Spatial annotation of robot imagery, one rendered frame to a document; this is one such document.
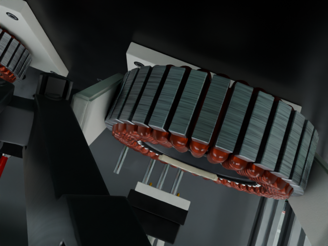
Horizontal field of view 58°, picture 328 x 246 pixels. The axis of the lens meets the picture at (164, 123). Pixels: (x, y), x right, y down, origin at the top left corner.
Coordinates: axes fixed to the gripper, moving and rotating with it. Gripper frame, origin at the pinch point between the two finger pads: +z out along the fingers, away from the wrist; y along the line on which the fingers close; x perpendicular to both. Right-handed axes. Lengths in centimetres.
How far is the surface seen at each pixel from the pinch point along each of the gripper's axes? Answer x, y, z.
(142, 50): 2.6, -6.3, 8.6
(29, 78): -8.5, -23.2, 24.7
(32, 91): -9.8, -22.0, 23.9
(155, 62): 2.1, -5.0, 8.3
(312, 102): 3.6, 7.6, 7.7
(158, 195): -11.2, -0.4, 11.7
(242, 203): -19.3, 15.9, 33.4
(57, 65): -3.4, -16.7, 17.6
